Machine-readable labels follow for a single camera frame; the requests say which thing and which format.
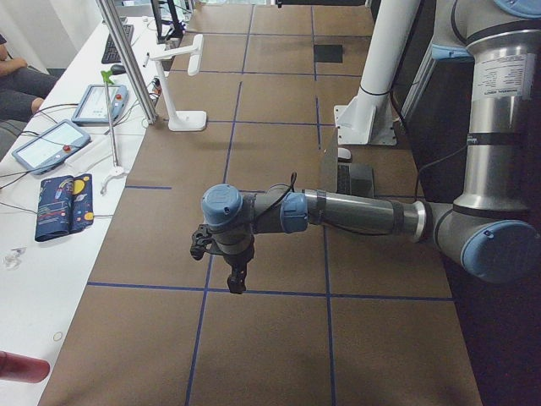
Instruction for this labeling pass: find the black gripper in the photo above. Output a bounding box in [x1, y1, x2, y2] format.
[217, 235, 254, 294]

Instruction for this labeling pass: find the grey laptop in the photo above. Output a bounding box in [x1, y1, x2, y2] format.
[319, 130, 374, 198]

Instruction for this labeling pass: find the white computer mouse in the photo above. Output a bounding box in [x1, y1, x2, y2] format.
[337, 147, 352, 162]

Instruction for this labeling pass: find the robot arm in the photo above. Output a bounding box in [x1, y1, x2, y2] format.
[190, 1, 540, 294]

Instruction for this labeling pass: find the white desk lamp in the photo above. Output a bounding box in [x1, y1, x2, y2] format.
[149, 34, 208, 133]

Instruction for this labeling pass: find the dark blue pencil pouch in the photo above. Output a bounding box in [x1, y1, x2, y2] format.
[35, 173, 94, 242]

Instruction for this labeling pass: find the far blue teach pendant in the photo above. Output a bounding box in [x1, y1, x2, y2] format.
[71, 85, 128, 126]

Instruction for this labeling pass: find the blue teach pendant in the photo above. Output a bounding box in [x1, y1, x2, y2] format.
[71, 85, 128, 126]
[12, 120, 90, 175]

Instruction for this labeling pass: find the near blue teach pendant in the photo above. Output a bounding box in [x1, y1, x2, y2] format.
[12, 120, 90, 175]

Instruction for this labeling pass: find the red cylinder bottle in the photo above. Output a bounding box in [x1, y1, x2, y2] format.
[1, 351, 51, 383]

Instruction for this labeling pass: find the black keyboard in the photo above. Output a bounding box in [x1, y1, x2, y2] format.
[101, 24, 135, 65]

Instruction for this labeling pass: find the seated person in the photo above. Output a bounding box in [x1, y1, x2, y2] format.
[1, 36, 57, 122]

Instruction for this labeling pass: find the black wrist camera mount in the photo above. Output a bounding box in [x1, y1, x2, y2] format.
[189, 224, 217, 261]

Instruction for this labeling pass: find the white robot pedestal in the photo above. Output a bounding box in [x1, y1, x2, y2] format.
[335, 0, 421, 145]

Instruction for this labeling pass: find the green handled reacher stick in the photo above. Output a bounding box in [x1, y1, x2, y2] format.
[101, 70, 126, 195]

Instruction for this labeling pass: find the aluminium frame post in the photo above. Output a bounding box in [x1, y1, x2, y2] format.
[96, 0, 157, 124]

